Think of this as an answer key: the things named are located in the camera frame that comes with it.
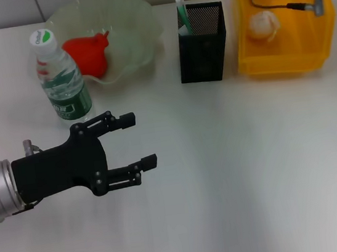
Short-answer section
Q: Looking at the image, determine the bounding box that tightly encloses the red orange toy fruit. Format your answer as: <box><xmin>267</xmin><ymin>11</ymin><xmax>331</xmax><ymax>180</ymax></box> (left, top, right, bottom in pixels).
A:
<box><xmin>60</xmin><ymin>30</ymin><xmax>116</xmax><ymax>82</ymax></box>

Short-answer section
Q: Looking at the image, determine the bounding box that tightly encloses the white paper ball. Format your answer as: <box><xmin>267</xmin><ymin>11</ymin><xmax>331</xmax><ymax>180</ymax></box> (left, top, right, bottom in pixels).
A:
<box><xmin>246</xmin><ymin>8</ymin><xmax>283</xmax><ymax>45</ymax></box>

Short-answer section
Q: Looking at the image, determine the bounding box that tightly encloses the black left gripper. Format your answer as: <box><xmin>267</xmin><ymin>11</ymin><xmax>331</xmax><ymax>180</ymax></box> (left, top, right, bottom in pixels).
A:
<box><xmin>5</xmin><ymin>104</ymin><xmax>162</xmax><ymax>208</ymax></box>

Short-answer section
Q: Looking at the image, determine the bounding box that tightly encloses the green glass fruit plate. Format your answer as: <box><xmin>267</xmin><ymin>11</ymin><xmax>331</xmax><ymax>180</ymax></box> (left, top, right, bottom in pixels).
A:
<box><xmin>42</xmin><ymin>0</ymin><xmax>171</xmax><ymax>92</ymax></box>

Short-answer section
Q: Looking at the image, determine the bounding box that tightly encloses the left gripper cable with plug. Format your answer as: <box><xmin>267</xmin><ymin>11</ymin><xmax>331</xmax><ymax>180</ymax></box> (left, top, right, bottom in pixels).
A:
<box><xmin>2</xmin><ymin>137</ymin><xmax>52</xmax><ymax>216</ymax></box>

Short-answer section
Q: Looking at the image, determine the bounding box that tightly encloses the clear green-label water bottle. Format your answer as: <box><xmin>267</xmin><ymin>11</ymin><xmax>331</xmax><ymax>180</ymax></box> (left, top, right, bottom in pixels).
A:
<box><xmin>27</xmin><ymin>23</ymin><xmax>98</xmax><ymax>131</ymax></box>

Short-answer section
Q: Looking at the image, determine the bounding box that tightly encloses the black mesh pen holder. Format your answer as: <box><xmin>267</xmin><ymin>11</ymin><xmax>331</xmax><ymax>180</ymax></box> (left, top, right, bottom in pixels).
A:
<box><xmin>170</xmin><ymin>0</ymin><xmax>233</xmax><ymax>86</ymax></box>

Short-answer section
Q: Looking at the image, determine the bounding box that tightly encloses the yellow plastic bin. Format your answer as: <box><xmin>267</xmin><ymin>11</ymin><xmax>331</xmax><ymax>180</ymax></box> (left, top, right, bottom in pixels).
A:
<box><xmin>228</xmin><ymin>0</ymin><xmax>337</xmax><ymax>82</ymax></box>

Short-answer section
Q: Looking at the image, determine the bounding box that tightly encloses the green utility knife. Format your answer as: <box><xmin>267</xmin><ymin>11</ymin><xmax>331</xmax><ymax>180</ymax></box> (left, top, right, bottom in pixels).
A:
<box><xmin>174</xmin><ymin>0</ymin><xmax>194</xmax><ymax>38</ymax></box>

